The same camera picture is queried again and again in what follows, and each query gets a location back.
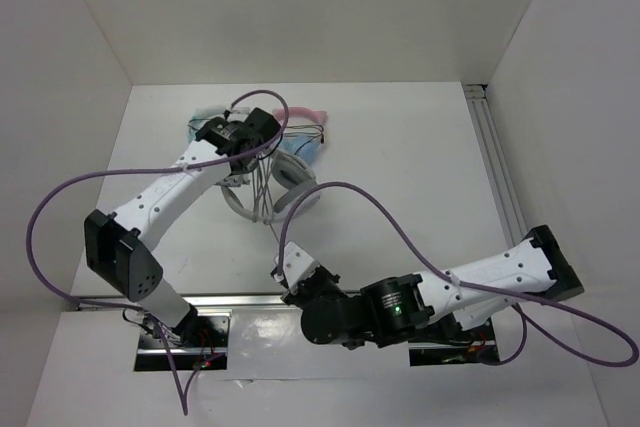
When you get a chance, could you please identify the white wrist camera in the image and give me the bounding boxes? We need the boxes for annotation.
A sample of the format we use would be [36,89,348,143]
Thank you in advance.
[222,104,253,121]
[270,242,320,290]

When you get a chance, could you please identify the aluminium side rail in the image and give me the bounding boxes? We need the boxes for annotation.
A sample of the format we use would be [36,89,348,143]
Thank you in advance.
[462,84,528,245]

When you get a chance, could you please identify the teal cat-ear headphones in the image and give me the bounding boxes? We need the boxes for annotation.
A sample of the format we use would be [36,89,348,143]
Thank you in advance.
[187,105,226,143]

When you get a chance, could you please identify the pink blue cat-ear headphones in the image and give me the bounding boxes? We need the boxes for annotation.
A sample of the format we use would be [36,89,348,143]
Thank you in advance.
[276,107,329,167]

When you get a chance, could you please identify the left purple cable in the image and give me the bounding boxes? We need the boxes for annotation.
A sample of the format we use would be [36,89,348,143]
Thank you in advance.
[25,88,291,310]

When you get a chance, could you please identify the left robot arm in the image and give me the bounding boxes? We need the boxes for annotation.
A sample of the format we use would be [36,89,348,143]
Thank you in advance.
[84,108,281,346]

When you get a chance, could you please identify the aluminium front rail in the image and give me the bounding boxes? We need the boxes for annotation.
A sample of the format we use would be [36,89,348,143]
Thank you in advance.
[66,283,297,325]

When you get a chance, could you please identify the purple cable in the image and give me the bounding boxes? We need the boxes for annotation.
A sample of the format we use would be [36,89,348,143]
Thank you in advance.
[277,181,640,367]
[25,88,291,310]

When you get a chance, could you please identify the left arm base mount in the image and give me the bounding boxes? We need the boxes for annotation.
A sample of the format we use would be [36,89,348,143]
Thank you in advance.
[121,309,231,372]

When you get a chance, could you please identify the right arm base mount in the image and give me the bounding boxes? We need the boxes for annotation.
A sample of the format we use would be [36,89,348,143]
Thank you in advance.
[408,319,500,367]

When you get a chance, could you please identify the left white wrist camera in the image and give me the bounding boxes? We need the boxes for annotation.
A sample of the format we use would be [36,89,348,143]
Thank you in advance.
[222,104,253,121]

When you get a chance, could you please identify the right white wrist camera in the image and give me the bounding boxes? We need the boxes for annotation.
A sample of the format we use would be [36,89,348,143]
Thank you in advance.
[270,242,320,290]

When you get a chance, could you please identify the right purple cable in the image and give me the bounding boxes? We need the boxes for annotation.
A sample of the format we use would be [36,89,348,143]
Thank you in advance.
[277,181,640,367]

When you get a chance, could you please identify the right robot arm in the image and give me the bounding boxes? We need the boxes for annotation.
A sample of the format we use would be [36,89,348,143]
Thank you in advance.
[271,226,584,350]

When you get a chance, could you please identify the grey headphone cable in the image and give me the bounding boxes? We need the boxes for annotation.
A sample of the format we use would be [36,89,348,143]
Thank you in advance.
[249,146,286,248]

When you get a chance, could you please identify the white grey headphones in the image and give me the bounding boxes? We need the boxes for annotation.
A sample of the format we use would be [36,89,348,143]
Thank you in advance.
[220,150,318,225]

